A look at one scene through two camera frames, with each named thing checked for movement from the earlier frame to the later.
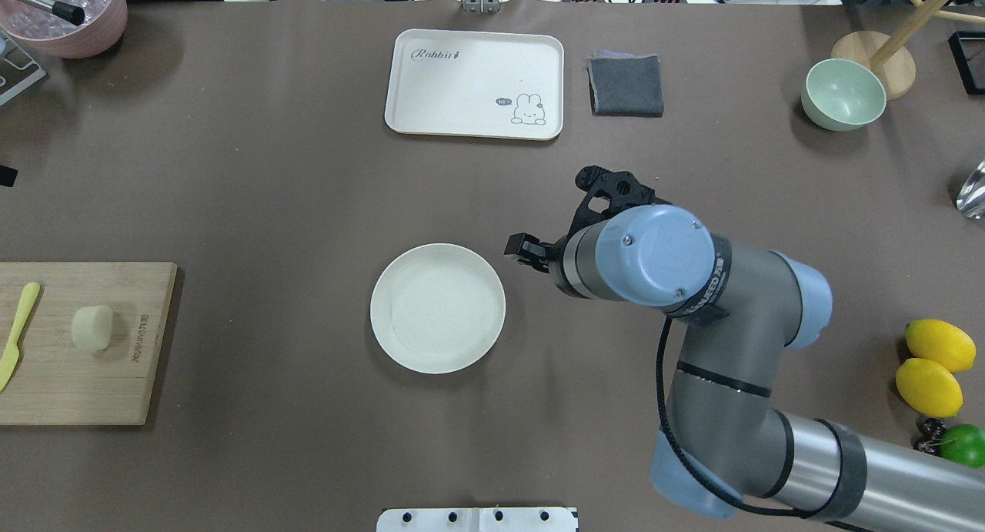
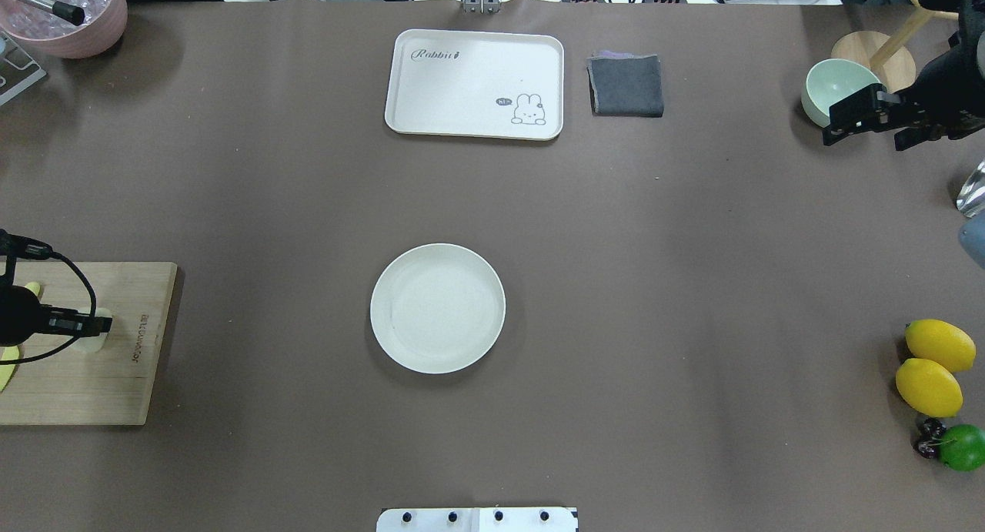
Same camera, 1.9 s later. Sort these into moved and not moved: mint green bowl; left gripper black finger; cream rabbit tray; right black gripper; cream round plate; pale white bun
Moved: right black gripper; left gripper black finger
Not moved: pale white bun; cream rabbit tray; cream round plate; mint green bowl
